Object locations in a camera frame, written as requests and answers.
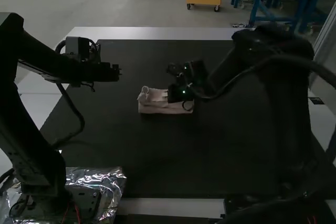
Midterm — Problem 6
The aluminium frame post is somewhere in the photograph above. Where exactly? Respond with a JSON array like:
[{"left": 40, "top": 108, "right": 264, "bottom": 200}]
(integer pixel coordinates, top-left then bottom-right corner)
[{"left": 312, "top": 6, "right": 336, "bottom": 57}]

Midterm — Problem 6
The pale towel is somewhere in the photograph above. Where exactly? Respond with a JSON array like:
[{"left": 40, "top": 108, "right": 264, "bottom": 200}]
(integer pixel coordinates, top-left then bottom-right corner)
[{"left": 138, "top": 86, "right": 195, "bottom": 116}]

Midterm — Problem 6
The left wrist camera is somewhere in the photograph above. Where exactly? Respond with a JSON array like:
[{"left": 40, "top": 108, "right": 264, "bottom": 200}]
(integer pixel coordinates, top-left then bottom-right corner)
[{"left": 65, "top": 36, "right": 80, "bottom": 56}]

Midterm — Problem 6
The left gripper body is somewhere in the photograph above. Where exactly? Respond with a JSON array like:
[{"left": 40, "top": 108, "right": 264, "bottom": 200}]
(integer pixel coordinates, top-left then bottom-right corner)
[{"left": 78, "top": 37, "right": 102, "bottom": 62}]

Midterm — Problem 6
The black cable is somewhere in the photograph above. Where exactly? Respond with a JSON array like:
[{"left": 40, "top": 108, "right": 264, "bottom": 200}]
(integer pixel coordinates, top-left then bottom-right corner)
[
  {"left": 194, "top": 55, "right": 336, "bottom": 101},
  {"left": 51, "top": 82, "right": 86, "bottom": 151}
]

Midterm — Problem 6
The dark base panel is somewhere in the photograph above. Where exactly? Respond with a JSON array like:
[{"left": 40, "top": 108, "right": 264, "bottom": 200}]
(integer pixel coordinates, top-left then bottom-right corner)
[{"left": 115, "top": 197, "right": 226, "bottom": 224}]

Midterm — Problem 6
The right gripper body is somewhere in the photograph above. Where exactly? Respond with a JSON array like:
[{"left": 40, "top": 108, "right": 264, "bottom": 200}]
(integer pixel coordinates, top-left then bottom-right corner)
[{"left": 167, "top": 76, "right": 197, "bottom": 104}]

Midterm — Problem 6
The silver foil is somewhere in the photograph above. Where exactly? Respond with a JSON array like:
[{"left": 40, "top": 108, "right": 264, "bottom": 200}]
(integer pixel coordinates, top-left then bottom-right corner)
[{"left": 0, "top": 165, "right": 127, "bottom": 224}]

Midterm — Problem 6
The black mat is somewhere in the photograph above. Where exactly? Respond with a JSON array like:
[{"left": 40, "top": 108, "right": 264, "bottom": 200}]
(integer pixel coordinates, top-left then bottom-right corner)
[{"left": 39, "top": 39, "right": 334, "bottom": 200}]

